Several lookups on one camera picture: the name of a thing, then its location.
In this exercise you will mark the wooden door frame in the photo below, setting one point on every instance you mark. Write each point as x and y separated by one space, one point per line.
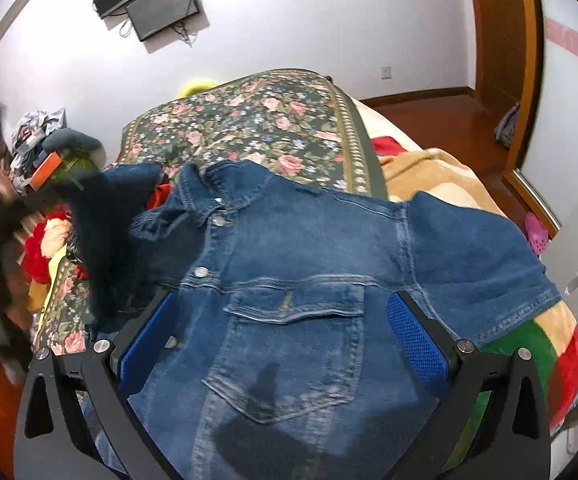
510 41

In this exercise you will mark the pink slipper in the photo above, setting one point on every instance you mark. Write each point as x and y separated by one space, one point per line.
536 233

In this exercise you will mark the red garment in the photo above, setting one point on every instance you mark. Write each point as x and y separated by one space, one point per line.
386 146

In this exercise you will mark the floral bedspread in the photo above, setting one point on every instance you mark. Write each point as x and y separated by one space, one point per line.
264 124

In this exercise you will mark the pile of clutter on box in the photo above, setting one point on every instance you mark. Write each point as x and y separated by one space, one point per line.
43 147

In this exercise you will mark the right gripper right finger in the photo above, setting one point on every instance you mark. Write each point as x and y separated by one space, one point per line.
490 422

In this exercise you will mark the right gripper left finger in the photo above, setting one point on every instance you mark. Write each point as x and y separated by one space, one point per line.
53 440

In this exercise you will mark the small black monitor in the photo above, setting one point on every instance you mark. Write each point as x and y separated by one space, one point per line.
148 17

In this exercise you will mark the red plush toy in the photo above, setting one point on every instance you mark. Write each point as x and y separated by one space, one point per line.
47 239

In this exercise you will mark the yellow round object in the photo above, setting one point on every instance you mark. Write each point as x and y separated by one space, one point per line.
194 86

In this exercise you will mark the blue denim jacket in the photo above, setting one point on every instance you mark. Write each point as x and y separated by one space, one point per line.
286 366

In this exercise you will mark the beige striped blanket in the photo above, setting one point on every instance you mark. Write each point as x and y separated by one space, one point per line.
472 269

